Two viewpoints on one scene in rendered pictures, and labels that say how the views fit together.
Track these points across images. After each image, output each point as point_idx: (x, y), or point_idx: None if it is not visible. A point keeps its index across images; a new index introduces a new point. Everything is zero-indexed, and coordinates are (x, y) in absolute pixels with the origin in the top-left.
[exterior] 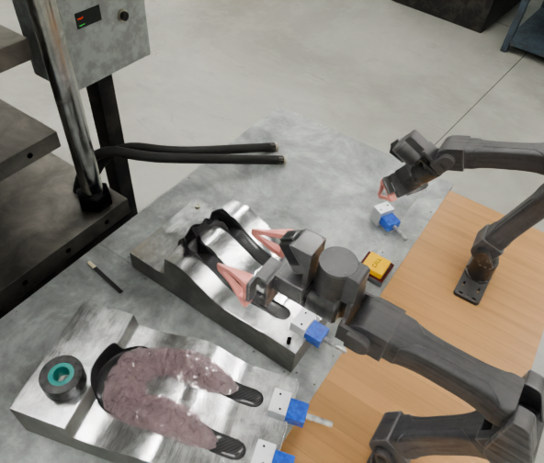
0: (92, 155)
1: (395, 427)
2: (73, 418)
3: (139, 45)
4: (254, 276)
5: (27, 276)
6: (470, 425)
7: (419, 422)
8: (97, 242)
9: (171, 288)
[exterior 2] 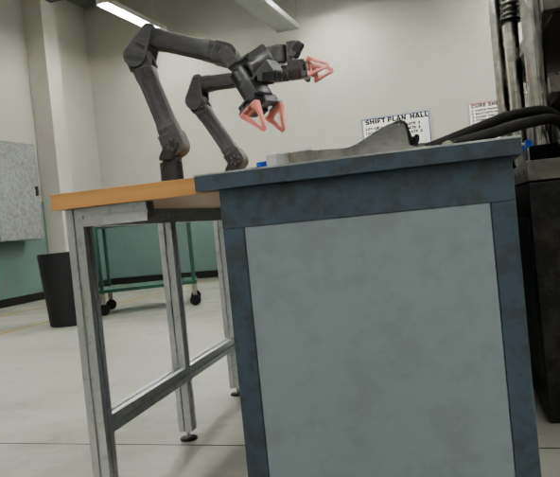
0: (529, 99)
1: (237, 147)
2: None
3: None
4: (312, 63)
5: (515, 171)
6: (212, 110)
7: (228, 134)
8: (523, 188)
9: None
